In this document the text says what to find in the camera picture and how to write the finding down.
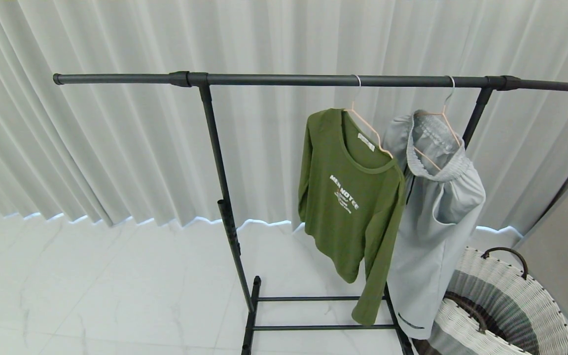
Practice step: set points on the green printed t-shirt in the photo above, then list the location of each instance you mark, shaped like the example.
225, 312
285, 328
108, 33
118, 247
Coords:
348, 207

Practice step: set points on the white curtain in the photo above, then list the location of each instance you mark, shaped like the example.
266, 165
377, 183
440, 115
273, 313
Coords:
141, 148

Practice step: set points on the pink clothes hanger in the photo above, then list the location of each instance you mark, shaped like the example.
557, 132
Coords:
445, 116
370, 129

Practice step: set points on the white laundry basket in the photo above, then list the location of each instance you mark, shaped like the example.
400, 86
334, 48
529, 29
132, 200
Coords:
511, 305

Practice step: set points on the pale grey shorts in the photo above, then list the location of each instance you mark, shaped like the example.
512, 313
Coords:
437, 236

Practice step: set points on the black clothes rack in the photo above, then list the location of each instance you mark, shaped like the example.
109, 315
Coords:
264, 79

